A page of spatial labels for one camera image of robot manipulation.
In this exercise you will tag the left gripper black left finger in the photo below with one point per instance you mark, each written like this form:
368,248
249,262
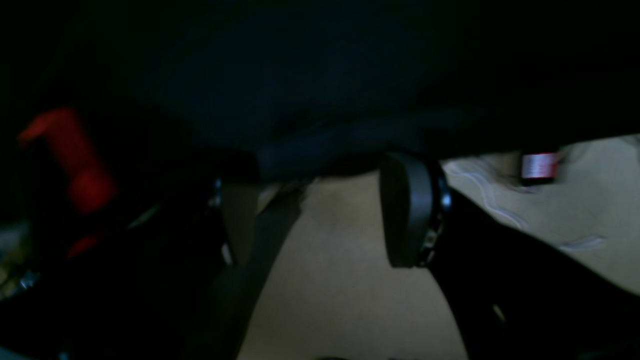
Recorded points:
201,262

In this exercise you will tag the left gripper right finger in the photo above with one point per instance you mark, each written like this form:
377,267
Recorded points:
513,296

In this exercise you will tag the red black clamp right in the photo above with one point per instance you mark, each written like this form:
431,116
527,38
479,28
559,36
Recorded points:
90,185

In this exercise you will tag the black table cloth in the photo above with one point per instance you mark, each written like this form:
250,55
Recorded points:
320,86

